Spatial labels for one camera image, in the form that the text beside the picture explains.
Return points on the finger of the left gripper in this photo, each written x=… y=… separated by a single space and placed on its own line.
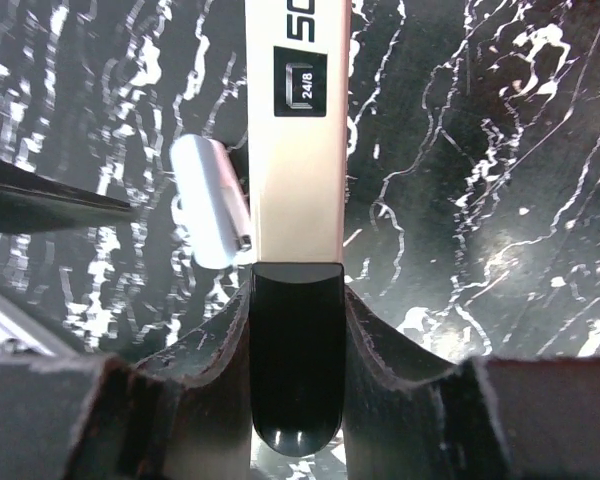
x=30 y=203

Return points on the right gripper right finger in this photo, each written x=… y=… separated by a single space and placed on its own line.
x=408 y=414

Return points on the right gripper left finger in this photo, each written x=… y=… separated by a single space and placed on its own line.
x=181 y=413

